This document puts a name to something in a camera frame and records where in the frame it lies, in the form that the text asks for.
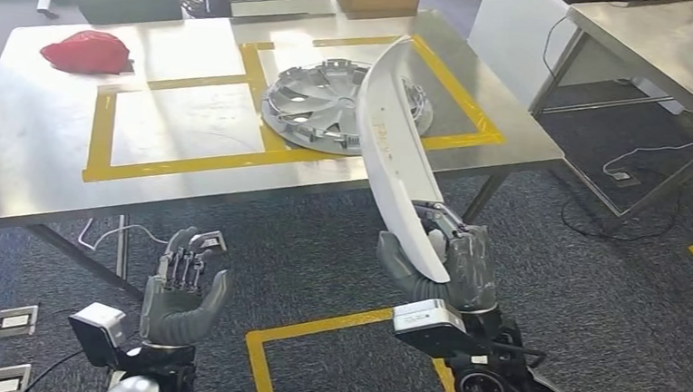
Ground white table metal legs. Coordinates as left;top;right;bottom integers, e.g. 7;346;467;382
0;0;573;326
457;0;693;238

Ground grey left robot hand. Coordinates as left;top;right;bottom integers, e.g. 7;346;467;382
137;223;236;351

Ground white curved plastic part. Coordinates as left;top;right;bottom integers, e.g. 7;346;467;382
346;33;467;285

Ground black hanging cable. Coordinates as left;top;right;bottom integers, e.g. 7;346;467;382
540;14;570;83

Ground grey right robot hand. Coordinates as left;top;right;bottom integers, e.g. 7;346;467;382
373;198;504;316

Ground red cap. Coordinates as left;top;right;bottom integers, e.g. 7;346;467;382
38;26;135;78

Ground white floor cable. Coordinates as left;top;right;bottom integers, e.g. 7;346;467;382
77;217;171;256
601;132;693;181

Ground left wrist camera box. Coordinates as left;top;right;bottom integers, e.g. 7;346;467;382
64;301;130;369

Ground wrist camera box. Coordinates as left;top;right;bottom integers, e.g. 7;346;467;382
64;301;130;369
389;296;480;360

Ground black floor cable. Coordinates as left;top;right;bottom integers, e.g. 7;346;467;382
559;171;684;245

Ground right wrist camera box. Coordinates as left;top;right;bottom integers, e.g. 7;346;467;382
389;296;480;360

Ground silver floor outlet white insert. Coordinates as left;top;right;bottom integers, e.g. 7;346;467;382
609;167;641;189
0;362;33;392
0;302;40;344
198;229;229;255

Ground black cable bundle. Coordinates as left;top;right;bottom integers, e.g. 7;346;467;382
180;0;233;22

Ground silver wheel hubcap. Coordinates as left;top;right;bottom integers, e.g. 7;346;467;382
258;54;437;161

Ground white flat box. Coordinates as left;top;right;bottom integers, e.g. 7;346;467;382
229;0;338;26

